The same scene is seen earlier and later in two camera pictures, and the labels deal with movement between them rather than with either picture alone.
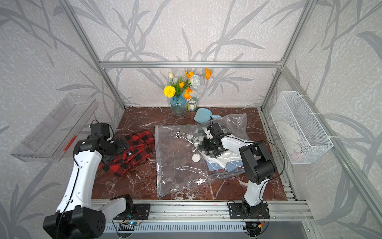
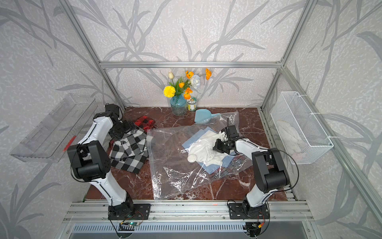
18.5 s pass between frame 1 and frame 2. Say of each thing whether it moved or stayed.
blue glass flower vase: stayed
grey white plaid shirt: moved
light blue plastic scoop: stayed
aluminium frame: stayed
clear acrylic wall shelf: stayed
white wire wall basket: stayed
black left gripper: moved
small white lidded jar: stayed
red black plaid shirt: moved
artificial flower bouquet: stayed
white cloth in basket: stayed
